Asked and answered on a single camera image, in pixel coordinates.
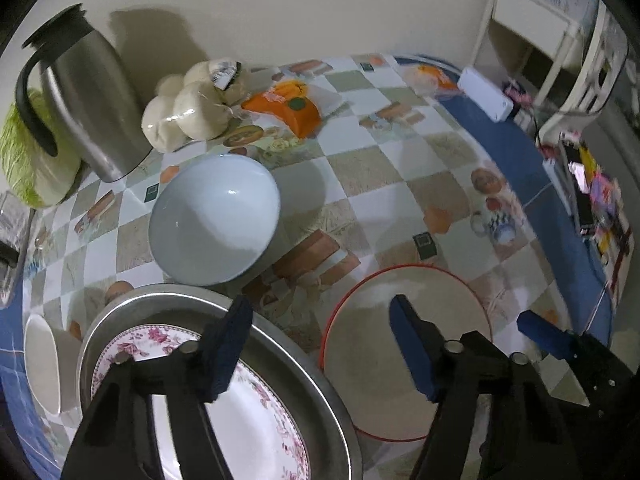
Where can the stainless steel plate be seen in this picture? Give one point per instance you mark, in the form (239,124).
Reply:
(300,360)

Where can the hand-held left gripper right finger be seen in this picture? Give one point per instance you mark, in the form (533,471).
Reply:
(415,350)

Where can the stainless steel thermos jug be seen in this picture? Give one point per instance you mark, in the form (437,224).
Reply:
(90,95)

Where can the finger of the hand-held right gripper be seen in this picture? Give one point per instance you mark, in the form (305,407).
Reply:
(545,332)

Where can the red-rimmed round mat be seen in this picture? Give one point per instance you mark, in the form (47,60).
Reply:
(360,340)

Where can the pink floral plate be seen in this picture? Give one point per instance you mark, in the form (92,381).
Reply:
(255,410)

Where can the white power box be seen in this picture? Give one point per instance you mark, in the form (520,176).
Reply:
(482,91)

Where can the large orange snack packet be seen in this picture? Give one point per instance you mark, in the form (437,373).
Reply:
(285,105)

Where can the white small dish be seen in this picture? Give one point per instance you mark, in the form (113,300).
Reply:
(42,360)

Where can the white chair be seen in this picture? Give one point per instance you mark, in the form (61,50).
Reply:
(600,75)

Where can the small white table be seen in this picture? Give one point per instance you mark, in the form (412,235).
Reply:
(530,10)

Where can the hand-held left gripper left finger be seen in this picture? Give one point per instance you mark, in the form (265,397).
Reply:
(225,350)

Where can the small orange snack packet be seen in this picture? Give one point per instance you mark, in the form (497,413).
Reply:
(432,75)

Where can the napa cabbage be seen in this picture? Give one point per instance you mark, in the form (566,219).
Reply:
(30,170)

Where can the light blue bowl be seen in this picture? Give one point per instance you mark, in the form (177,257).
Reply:
(215,220)

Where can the pile of colourful toys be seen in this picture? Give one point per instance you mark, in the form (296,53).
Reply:
(607,200)

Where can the bag of steamed buns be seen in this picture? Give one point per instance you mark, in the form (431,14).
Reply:
(195,110)

